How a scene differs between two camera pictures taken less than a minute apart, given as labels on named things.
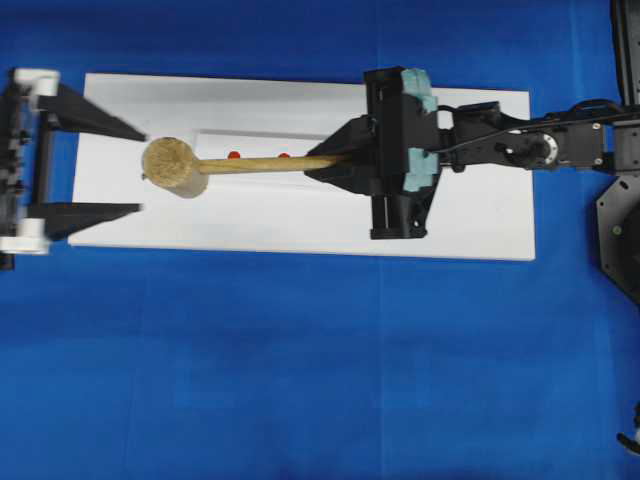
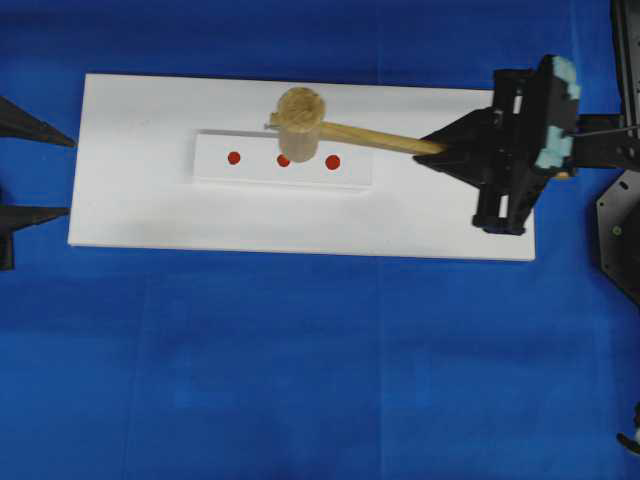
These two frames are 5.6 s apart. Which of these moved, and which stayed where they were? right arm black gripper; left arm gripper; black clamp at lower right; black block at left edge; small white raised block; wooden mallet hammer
Moved: wooden mallet hammer; left arm gripper; right arm black gripper
Stayed: small white raised block; black clamp at lower right; black block at left edge
